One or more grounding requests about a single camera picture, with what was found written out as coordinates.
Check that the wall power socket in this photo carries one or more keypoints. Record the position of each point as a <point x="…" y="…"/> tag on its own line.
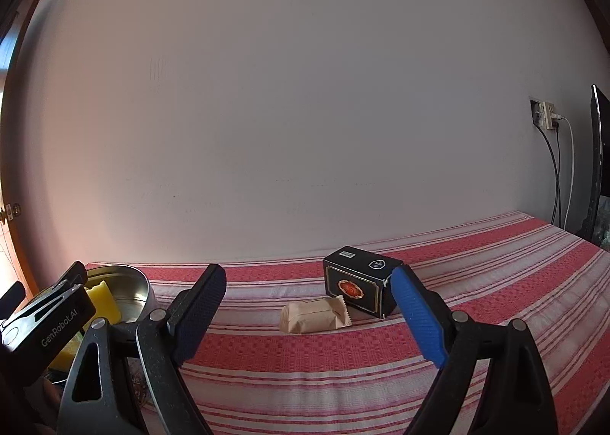
<point x="544" y="114"/>

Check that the black box with red emblem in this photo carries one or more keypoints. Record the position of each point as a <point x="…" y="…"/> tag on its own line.
<point x="362" y="278"/>

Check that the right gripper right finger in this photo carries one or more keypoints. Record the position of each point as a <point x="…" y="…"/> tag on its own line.
<point x="516" y="396"/>

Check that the large yellow sponge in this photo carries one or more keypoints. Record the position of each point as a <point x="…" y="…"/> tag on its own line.
<point x="105" y="307"/>

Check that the round metal tin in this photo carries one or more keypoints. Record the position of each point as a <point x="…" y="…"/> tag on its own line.
<point x="134" y="297"/>

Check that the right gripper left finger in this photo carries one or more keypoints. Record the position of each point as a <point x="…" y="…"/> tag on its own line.
<point x="99" y="396"/>

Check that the wooden door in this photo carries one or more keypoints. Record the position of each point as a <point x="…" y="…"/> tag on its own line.
<point x="14" y="266"/>

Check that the black monitor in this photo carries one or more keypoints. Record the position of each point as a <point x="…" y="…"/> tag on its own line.
<point x="595" y="227"/>

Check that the beige paper snack packet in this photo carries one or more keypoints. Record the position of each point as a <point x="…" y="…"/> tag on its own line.
<point x="321" y="315"/>

